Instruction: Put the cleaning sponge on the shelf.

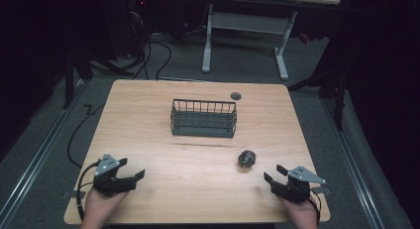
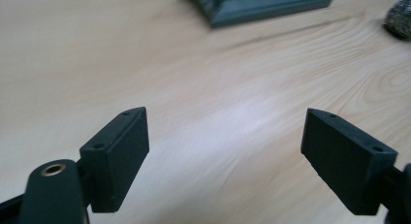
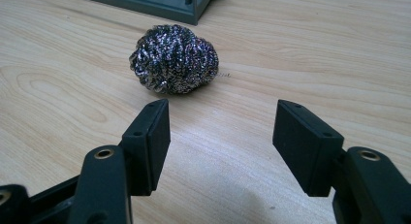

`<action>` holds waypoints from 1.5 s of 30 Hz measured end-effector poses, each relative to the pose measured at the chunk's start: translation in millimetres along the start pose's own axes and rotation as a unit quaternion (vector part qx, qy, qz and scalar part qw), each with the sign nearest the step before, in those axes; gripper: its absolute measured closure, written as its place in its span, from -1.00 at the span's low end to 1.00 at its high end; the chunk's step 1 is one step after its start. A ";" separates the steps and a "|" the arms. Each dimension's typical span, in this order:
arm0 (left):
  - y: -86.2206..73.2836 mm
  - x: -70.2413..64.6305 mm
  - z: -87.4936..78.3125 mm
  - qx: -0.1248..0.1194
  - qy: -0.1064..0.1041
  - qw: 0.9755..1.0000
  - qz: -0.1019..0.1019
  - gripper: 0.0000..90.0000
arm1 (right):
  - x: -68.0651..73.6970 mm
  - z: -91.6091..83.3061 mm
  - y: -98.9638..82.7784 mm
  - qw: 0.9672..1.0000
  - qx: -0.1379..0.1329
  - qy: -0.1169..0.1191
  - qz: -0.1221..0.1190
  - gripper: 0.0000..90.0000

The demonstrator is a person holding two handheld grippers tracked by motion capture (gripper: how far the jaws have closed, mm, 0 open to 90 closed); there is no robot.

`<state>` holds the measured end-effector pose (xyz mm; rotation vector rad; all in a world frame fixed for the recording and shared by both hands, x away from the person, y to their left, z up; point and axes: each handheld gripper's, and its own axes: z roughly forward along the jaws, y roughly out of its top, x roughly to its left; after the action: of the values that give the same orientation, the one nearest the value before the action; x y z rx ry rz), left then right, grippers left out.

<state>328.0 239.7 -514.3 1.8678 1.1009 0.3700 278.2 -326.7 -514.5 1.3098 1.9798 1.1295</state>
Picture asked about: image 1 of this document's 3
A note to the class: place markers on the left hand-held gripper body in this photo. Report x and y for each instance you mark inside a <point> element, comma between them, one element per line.
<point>110,182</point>

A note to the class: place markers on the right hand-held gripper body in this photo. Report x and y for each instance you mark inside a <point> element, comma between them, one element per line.
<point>295,186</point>

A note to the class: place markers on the person's left hand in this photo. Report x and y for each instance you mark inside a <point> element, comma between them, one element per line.
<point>100,206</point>

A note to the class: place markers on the person's right hand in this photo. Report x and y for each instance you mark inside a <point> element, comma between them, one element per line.
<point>302,214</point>

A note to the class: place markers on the dark crumpled ball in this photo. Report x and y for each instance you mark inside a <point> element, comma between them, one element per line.
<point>247,159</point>

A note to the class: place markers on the black metal stand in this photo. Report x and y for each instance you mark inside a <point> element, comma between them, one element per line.
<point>68,80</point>
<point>339,96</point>

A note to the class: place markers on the small red object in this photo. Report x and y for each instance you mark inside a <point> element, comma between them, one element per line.
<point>304,38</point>

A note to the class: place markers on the black computer tower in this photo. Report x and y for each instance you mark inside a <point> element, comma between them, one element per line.
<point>137,24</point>

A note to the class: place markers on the white-legged wooden desk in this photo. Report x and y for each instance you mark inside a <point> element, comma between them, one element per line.
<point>247,22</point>

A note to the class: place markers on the metal floor rail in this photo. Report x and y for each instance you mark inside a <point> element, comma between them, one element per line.
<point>353,166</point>
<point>36,159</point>

